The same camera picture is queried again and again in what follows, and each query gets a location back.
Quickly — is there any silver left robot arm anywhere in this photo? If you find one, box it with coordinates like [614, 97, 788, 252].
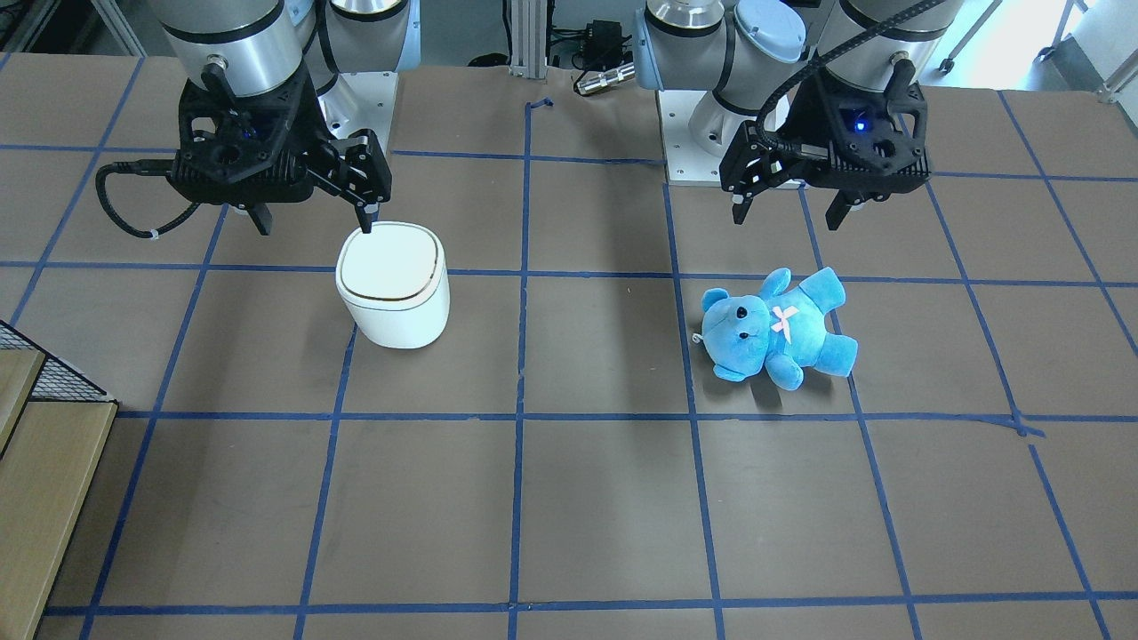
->
[159, 1, 958, 157]

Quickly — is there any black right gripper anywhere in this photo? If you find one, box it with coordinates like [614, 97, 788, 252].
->
[167, 76, 393, 236]

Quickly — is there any blue teddy bear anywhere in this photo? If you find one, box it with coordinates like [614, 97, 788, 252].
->
[692, 266, 859, 389]

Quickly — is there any silver metal cylinder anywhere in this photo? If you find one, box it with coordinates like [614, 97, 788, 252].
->
[574, 61, 637, 97]

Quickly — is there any black power adapter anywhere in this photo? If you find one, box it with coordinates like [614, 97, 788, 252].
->
[582, 20, 622, 69]

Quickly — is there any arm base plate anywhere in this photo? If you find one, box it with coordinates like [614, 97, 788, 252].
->
[318, 72, 401, 148]
[657, 90, 747, 188]

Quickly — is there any aluminium frame post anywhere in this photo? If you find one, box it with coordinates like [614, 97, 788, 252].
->
[504, 1, 551, 81]

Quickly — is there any wire basket wooden box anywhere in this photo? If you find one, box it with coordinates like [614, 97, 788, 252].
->
[1, 323, 118, 639]

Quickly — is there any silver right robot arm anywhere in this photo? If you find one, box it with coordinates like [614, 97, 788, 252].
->
[151, 1, 421, 236]

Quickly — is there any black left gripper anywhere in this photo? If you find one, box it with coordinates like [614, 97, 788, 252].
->
[719, 68, 932, 231]

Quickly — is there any white lidded trash can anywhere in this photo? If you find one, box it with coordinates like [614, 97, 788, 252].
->
[336, 221, 450, 348]

